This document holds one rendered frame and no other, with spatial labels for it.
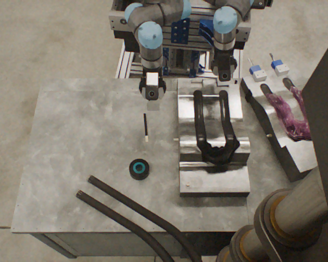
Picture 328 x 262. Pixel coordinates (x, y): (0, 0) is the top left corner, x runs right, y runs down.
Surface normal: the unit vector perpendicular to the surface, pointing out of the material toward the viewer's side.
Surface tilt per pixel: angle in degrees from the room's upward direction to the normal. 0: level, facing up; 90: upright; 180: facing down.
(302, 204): 90
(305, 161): 0
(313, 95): 90
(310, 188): 90
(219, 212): 0
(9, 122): 0
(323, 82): 90
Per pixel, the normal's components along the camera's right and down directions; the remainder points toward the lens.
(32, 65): 0.00, -0.47
